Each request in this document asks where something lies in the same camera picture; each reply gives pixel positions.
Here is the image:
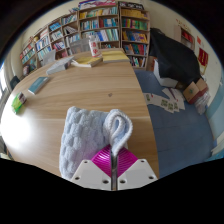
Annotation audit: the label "grey mesh chair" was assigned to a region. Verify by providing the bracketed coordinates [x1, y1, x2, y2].
[69, 37, 92, 55]

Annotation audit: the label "red wall poster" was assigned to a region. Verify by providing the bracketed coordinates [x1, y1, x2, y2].
[197, 47, 210, 67]

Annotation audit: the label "dark office chair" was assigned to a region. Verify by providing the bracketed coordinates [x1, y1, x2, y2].
[9, 75, 21, 90]

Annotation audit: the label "white textured towel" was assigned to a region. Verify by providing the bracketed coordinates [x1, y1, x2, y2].
[58, 105, 134, 180]

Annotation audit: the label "brown cardboard box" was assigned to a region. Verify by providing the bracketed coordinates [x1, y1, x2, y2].
[182, 78, 211, 105]

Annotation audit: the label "teal book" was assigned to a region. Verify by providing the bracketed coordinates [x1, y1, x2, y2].
[27, 76, 51, 96]

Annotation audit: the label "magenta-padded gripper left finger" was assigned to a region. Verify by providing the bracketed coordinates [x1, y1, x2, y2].
[70, 144, 116, 192]

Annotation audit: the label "small wooden wall shelf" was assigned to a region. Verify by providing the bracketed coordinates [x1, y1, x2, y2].
[179, 25, 196, 51]

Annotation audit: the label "white box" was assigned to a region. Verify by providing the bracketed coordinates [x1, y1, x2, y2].
[153, 59, 179, 88]

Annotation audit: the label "green plastic bag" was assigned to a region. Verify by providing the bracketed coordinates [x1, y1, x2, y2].
[10, 92, 28, 115]

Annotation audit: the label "yellow flat book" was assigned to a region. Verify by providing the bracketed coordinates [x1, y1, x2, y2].
[99, 49, 130, 64]

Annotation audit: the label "yellow open book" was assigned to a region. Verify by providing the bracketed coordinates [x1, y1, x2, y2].
[70, 55, 104, 69]

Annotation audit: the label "papers on floor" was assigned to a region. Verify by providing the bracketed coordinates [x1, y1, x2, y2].
[143, 87, 186, 114]

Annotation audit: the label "grey book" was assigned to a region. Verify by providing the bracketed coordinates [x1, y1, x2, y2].
[45, 55, 75, 76]

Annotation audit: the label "wooden bookshelf with books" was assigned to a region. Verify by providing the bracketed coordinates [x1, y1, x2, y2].
[19, 0, 151, 78]

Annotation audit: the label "black cloth cover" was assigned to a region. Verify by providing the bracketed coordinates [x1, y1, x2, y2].
[148, 28, 202, 89]

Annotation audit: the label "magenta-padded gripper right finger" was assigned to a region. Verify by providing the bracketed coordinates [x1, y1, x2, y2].
[115, 144, 159, 192]

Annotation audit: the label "grey plain chair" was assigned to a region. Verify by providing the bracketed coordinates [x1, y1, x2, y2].
[40, 49, 57, 67]

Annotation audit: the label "white bottle with red label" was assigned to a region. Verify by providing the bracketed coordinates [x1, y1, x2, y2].
[88, 36, 102, 58]

